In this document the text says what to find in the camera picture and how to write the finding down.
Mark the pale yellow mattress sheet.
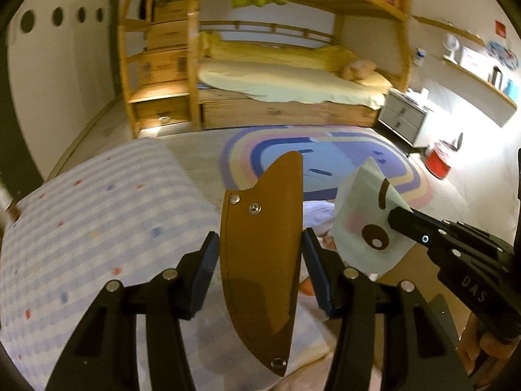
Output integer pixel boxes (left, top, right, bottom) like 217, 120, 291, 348
197, 57, 388, 111

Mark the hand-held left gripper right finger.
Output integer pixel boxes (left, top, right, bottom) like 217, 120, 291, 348
302, 228, 465, 391

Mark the blue wall decoration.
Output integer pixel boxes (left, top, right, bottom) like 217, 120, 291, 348
486, 39, 518, 68

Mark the wooden stair drawer unit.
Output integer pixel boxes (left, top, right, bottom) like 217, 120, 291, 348
118, 0, 204, 139

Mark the red trash bin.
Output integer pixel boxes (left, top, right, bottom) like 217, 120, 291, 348
424, 131, 465, 180

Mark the pastel rainbow rug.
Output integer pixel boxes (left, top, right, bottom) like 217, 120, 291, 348
220, 125, 434, 213

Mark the wooden bunk bed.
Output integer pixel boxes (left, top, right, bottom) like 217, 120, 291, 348
191, 0, 414, 132

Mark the thin wooden wall shelf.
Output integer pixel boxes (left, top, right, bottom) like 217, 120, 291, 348
413, 15, 487, 46

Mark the thick wooden wall shelf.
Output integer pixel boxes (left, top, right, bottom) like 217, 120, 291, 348
441, 55, 518, 128

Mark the small white fan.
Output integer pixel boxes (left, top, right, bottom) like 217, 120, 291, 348
442, 33, 461, 64

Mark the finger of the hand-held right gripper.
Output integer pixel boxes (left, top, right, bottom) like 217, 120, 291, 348
427, 240, 510, 278
388, 206, 508, 262

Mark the pale green cartoon paper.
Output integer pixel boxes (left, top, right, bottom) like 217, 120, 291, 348
331, 157, 416, 274

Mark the pink plush toy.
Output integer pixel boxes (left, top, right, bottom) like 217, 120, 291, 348
340, 59, 377, 81

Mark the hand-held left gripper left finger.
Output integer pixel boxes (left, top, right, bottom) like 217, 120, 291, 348
45, 231, 221, 391

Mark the clutter on nightstand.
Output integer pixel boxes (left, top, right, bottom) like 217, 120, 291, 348
407, 87, 430, 105

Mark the white picture board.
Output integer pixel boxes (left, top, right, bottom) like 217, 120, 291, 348
459, 45, 491, 72

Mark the yellow pillow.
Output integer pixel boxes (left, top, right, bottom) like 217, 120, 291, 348
358, 71, 394, 89

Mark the person's right hand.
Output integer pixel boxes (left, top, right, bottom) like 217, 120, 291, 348
460, 311, 521, 391

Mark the grey nightstand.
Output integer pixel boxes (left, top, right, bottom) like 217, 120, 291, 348
377, 90, 434, 148

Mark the brown and white cylinder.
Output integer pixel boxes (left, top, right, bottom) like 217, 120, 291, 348
0, 179, 19, 223

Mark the yellow blanket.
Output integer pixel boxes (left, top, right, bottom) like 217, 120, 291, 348
199, 30, 361, 71

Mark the brown leather knife sheath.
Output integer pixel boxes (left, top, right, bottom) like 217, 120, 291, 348
220, 151, 304, 378

